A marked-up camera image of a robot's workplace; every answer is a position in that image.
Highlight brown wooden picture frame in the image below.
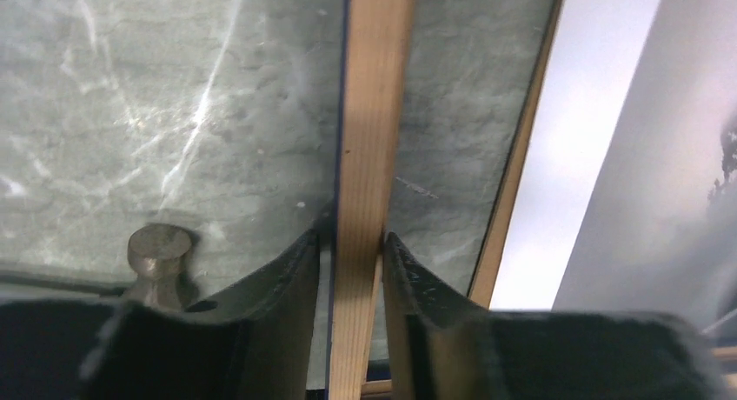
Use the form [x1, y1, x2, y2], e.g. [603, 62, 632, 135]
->
[325, 0, 569, 400]

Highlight glossy photo white borders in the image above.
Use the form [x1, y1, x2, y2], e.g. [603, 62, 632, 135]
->
[490, 0, 736, 339]

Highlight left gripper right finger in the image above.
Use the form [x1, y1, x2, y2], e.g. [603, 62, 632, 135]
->
[382, 233, 727, 399]

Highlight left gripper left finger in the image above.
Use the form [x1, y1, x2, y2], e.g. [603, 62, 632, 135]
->
[1, 230, 320, 399]

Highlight small claw hammer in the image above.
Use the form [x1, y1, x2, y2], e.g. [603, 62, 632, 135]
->
[123, 223, 194, 311]

